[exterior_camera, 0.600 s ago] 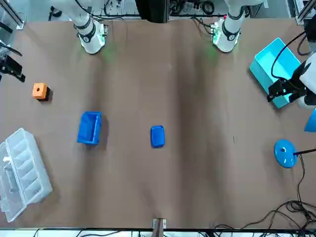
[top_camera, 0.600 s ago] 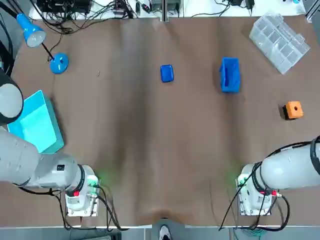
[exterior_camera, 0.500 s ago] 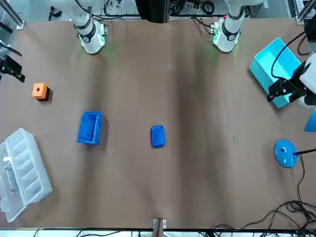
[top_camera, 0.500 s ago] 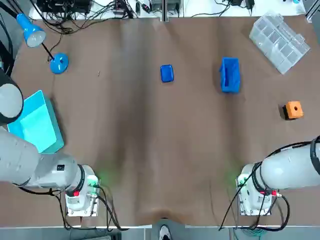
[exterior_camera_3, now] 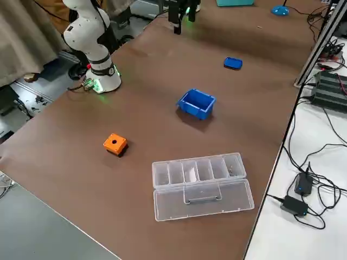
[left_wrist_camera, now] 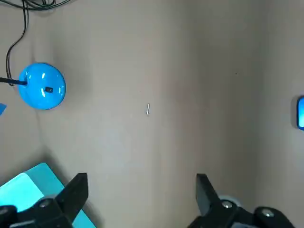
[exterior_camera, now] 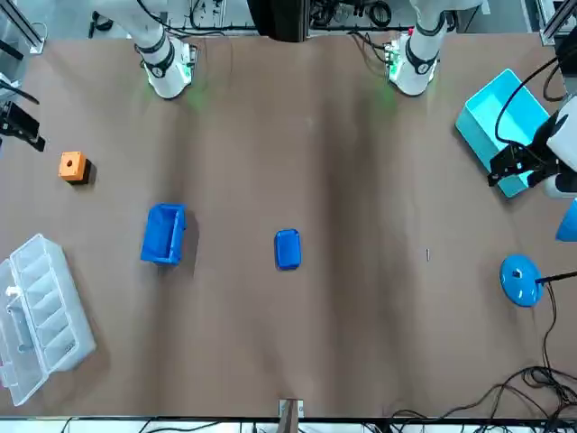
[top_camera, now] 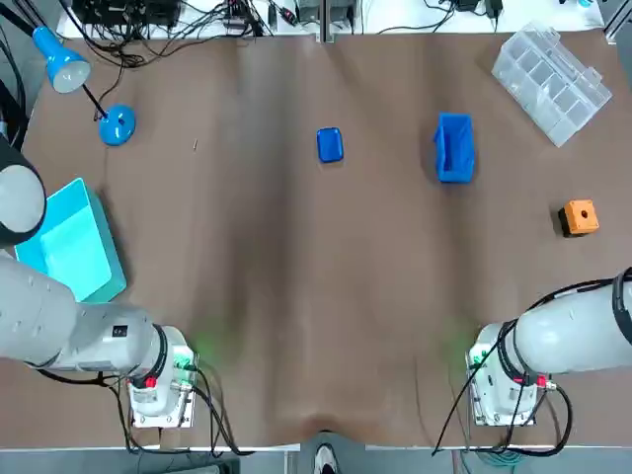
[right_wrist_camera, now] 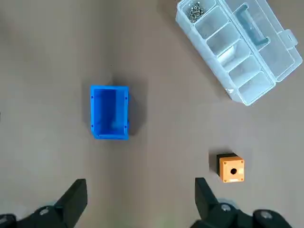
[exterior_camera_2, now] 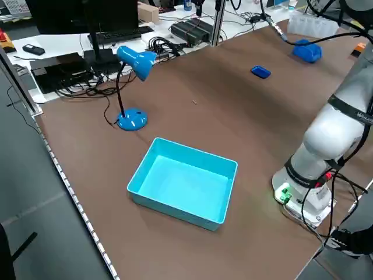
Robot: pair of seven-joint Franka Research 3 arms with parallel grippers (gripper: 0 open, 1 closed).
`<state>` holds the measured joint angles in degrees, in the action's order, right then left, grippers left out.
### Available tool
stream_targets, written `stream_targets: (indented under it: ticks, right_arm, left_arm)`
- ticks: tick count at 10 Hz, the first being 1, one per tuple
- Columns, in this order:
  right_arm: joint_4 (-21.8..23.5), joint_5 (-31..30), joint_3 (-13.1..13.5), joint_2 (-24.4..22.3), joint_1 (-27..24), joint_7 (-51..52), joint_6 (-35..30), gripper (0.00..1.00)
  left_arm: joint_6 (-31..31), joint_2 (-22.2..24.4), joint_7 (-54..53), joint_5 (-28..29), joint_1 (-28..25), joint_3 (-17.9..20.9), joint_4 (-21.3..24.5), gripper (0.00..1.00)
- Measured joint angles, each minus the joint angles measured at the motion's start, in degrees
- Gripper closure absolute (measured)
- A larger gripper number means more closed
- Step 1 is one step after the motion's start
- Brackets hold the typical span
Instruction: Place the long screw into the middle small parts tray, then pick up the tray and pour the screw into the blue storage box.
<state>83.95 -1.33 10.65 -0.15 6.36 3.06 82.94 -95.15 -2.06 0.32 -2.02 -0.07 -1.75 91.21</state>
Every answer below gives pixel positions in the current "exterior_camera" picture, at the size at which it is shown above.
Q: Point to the orange push-button box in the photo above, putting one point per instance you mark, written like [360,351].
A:
[72,166]

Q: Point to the black upright post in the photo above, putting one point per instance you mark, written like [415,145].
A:
[279,18]

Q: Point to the silver aluminium post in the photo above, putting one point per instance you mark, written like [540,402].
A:
[290,408]

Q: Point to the blue storage box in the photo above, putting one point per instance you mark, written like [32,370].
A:
[160,234]

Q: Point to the teal open plastic box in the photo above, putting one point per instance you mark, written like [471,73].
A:
[496,113]

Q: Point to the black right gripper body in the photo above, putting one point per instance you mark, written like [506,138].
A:
[8,119]

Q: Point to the aluminium frame profile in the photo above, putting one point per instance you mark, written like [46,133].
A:
[556,22]
[22,27]

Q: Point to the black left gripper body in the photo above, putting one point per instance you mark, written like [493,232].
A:
[543,164]

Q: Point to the small blue parts tray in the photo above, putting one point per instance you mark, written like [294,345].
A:
[288,249]

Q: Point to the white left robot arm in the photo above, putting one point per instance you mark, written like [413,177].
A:
[414,67]

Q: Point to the clear plastic organizer case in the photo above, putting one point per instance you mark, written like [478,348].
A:
[45,311]

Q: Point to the blue desk lamp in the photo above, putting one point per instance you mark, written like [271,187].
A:
[518,279]

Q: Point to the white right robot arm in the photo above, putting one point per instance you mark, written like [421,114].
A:
[163,67]

